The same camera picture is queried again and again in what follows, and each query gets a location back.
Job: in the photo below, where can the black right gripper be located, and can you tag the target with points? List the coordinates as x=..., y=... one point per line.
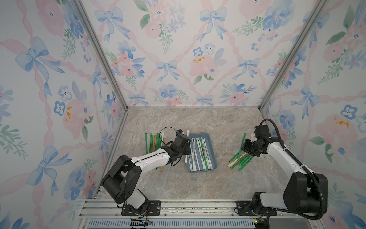
x=245, y=148

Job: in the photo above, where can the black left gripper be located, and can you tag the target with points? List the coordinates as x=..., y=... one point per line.
x=187, y=149

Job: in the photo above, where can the white printed straw tray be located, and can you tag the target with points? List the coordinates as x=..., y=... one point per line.
x=207, y=155

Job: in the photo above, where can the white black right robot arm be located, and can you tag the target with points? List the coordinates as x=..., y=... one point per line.
x=306, y=192

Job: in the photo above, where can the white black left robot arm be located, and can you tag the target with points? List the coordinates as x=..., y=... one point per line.
x=121, y=180

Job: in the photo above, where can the green straws pile right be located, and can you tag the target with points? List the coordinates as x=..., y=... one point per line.
x=241, y=158

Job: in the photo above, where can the blue plastic storage tray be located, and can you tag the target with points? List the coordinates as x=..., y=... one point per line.
x=199, y=155

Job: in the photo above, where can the brown paper wrapped straw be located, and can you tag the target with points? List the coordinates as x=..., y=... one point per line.
x=154, y=143

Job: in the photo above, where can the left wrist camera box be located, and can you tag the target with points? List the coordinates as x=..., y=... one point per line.
x=179, y=131

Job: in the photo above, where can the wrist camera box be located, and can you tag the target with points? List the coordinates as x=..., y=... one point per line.
x=262, y=132
x=179, y=131

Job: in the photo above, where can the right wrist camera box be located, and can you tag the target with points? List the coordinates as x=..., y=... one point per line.
x=262, y=132

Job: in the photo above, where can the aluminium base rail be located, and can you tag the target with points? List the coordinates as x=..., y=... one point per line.
x=174, y=214

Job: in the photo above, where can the aluminium frame post left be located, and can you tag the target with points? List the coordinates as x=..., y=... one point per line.
x=81, y=12

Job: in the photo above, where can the aluminium frame post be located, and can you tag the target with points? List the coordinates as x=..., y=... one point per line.
x=297, y=45
x=81, y=12

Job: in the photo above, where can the aluminium frame post right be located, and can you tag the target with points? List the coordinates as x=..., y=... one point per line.
x=297, y=45

